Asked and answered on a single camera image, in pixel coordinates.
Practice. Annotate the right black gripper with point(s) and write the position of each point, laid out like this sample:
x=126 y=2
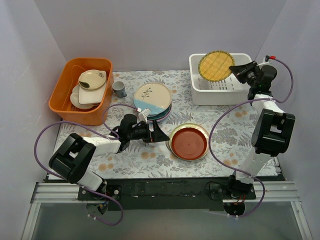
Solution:
x=244 y=75

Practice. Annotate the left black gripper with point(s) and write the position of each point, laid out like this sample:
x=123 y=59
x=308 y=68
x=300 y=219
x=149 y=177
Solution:
x=152 y=134

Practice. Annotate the woven bamboo tray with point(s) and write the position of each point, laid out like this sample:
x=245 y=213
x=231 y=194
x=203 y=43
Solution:
x=215 y=66

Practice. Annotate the red scalloped plastic plate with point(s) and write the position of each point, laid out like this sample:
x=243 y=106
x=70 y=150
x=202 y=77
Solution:
x=189 y=143

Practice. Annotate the cream plate with leaf sprig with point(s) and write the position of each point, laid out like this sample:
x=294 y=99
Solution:
x=190 y=125

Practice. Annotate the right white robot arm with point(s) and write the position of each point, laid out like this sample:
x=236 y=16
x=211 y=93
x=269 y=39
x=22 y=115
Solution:
x=273 y=129

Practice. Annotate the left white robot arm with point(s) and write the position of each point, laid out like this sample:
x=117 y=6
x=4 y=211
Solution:
x=72 y=159

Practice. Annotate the stack of coloured plates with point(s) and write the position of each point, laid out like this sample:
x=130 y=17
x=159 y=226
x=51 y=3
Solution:
x=162 y=116

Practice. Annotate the white plastic bin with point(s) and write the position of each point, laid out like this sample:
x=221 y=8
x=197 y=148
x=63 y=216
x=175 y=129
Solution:
x=228 y=91

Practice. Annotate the orange plastic bin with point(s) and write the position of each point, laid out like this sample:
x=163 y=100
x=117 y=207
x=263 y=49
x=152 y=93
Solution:
x=60 y=102

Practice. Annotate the small speckled ceramic saucer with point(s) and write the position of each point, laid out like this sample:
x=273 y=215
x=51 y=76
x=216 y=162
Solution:
x=167 y=143

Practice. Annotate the cream and blue leaf plate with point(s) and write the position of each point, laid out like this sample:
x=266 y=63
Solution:
x=154 y=96

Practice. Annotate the floral patterned table mat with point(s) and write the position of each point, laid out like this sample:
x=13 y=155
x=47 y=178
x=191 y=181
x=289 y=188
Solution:
x=231 y=133

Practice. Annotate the grey ceramic cup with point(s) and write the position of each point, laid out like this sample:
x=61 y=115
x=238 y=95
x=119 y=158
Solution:
x=119 y=89

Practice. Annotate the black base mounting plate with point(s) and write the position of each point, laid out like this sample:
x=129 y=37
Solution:
x=176 y=193

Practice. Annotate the white rectangular plate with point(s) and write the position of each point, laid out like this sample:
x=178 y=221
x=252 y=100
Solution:
x=91 y=91

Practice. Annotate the cream plate with dark patch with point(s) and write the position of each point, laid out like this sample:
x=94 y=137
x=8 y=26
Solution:
x=92 y=79

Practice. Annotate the white flower-shaped plate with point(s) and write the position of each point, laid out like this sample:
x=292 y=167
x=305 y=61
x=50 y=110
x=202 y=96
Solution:
x=74 y=98

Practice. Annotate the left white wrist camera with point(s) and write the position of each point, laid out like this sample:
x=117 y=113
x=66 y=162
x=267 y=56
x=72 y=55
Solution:
x=143 y=114

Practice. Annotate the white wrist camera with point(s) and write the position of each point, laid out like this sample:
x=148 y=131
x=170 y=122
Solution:
x=143 y=114
x=267 y=60

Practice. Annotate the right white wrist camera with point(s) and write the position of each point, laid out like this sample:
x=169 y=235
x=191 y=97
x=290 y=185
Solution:
x=267 y=60

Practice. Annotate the aluminium frame rail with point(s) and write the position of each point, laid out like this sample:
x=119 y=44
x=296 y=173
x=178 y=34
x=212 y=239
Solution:
x=61 y=192

